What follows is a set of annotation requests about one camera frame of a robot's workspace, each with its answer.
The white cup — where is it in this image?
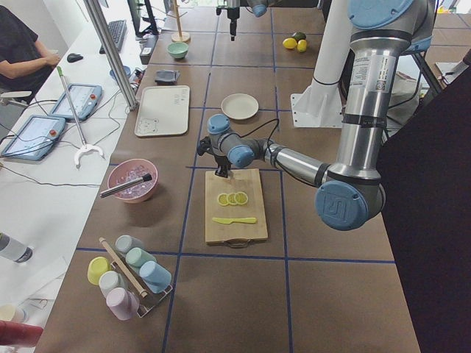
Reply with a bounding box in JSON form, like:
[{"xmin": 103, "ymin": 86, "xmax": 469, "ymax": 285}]
[{"xmin": 99, "ymin": 271, "xmax": 128, "ymax": 298}]

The pink cup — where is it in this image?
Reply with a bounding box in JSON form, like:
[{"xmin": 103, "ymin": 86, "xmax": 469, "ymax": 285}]
[{"xmin": 106, "ymin": 288, "xmax": 139, "ymax": 321}]

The pink bowl with ice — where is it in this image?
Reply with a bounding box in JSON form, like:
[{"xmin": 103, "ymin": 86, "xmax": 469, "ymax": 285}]
[{"xmin": 107, "ymin": 159, "xmax": 158, "ymax": 203}]

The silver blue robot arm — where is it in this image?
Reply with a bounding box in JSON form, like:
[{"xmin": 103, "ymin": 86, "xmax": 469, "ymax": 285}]
[{"xmin": 197, "ymin": 1, "xmax": 435, "ymax": 231}]

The yellow lemon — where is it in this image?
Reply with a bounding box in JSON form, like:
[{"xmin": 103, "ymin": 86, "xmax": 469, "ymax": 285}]
[
  {"xmin": 283, "ymin": 38, "xmax": 297, "ymax": 50},
  {"xmin": 297, "ymin": 40, "xmax": 308, "ymax": 52}
]

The yellow lemon lower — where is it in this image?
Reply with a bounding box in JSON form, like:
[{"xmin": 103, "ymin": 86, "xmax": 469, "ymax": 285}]
[{"xmin": 297, "ymin": 40, "xmax": 308, "ymax": 52}]

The clear acrylic cup rack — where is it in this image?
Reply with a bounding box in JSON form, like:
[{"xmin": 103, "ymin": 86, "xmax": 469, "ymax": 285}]
[{"xmin": 111, "ymin": 260, "xmax": 174, "ymax": 318}]

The grey folded cloth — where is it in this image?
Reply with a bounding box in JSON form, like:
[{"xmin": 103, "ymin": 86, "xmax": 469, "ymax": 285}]
[{"xmin": 155, "ymin": 70, "xmax": 180, "ymax": 85}]

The clear water bottle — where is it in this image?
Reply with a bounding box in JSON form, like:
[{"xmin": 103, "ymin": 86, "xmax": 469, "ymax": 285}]
[{"xmin": 0, "ymin": 233, "xmax": 33, "ymax": 263}]

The lemon slice middle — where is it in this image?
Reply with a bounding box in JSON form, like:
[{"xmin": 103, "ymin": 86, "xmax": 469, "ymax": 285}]
[{"xmin": 227, "ymin": 193, "xmax": 238, "ymax": 205}]

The lemon slice bottom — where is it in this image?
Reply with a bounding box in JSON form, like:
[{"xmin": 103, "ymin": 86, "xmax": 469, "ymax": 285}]
[{"xmin": 216, "ymin": 193, "xmax": 229, "ymax": 207}]

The teach pendant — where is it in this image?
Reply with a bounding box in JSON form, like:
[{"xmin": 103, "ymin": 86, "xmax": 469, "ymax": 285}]
[
  {"xmin": 49, "ymin": 83, "xmax": 103, "ymax": 121},
  {"xmin": 1, "ymin": 115, "xmax": 66, "ymax": 161}
]

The wooden stand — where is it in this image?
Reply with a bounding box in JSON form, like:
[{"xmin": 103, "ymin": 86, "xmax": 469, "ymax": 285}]
[{"xmin": 169, "ymin": 0, "xmax": 191, "ymax": 43}]

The black computer mouse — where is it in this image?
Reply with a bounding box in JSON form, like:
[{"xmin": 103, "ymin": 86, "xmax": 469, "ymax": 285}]
[{"xmin": 66, "ymin": 53, "xmax": 83, "ymax": 63}]

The light blue cup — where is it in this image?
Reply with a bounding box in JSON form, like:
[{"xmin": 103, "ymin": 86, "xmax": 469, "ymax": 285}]
[{"xmin": 139, "ymin": 261, "xmax": 172, "ymax": 293}]

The bamboo cutting board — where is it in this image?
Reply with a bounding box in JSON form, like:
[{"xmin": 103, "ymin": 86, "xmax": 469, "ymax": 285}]
[{"xmin": 205, "ymin": 168, "xmax": 269, "ymax": 248}]

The dark green lime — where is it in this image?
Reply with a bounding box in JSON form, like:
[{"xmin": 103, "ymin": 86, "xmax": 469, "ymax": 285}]
[{"xmin": 291, "ymin": 32, "xmax": 306, "ymax": 42}]

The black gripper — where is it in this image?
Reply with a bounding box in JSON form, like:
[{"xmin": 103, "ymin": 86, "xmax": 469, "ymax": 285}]
[{"xmin": 214, "ymin": 154, "xmax": 232, "ymax": 178}]

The seated person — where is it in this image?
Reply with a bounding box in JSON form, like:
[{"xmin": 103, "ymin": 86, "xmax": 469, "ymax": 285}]
[{"xmin": 1, "ymin": 6, "xmax": 60, "ymax": 95}]

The yellow cup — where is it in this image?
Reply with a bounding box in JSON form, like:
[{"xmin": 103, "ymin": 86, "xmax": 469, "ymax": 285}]
[{"xmin": 87, "ymin": 257, "xmax": 111, "ymax": 285}]

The mint green bowl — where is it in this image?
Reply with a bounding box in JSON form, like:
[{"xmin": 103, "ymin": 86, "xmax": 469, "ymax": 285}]
[{"xmin": 167, "ymin": 42, "xmax": 189, "ymax": 60}]

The steel black-tipped stick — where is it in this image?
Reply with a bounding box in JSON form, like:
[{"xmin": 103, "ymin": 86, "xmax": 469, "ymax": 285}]
[{"xmin": 99, "ymin": 174, "xmax": 152, "ymax": 198}]

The cream bear tray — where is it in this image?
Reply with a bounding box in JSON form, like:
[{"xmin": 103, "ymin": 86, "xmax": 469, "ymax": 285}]
[{"xmin": 134, "ymin": 85, "xmax": 191, "ymax": 138}]

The aluminium frame post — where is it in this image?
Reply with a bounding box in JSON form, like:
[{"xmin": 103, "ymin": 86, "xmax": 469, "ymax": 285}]
[{"xmin": 84, "ymin": 0, "xmax": 138, "ymax": 111}]

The grey-blue cup top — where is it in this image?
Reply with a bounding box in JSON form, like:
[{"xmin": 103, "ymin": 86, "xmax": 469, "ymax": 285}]
[{"xmin": 115, "ymin": 235, "xmax": 145, "ymax": 254}]

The yellow plastic knife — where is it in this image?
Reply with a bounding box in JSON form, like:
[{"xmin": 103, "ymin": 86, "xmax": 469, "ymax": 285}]
[{"xmin": 212, "ymin": 217, "xmax": 258, "ymax": 225}]

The teach pendant far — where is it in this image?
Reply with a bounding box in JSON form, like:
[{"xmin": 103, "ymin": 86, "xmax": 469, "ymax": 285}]
[{"xmin": 49, "ymin": 83, "xmax": 103, "ymax": 121}]

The mint green cup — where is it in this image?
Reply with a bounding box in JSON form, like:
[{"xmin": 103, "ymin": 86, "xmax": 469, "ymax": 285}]
[{"xmin": 125, "ymin": 247, "xmax": 157, "ymax": 271}]

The cream round plate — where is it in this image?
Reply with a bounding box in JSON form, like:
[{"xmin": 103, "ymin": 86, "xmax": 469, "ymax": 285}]
[{"xmin": 221, "ymin": 93, "xmax": 259, "ymax": 120}]

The yellow lemon upper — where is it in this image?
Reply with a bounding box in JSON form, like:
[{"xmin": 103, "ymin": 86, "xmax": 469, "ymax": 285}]
[{"xmin": 283, "ymin": 38, "xmax": 297, "ymax": 50}]

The teach pendant near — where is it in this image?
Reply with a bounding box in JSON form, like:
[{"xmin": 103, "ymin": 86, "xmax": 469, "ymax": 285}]
[{"xmin": 1, "ymin": 115, "xmax": 66, "ymax": 161}]

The white reacher grabber tool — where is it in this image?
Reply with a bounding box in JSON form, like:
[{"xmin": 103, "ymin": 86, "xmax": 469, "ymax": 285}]
[{"xmin": 57, "ymin": 66, "xmax": 105, "ymax": 169}]

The black keyboard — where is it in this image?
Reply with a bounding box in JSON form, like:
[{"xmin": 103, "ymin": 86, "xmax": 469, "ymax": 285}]
[{"xmin": 107, "ymin": 20, "xmax": 127, "ymax": 52}]

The red object corner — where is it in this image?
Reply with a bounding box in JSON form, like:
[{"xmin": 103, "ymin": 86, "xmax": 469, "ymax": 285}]
[{"xmin": 1, "ymin": 321, "xmax": 43, "ymax": 347}]

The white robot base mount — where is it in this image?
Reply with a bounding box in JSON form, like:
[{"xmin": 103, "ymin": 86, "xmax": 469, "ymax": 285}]
[{"xmin": 291, "ymin": 0, "xmax": 353, "ymax": 128}]

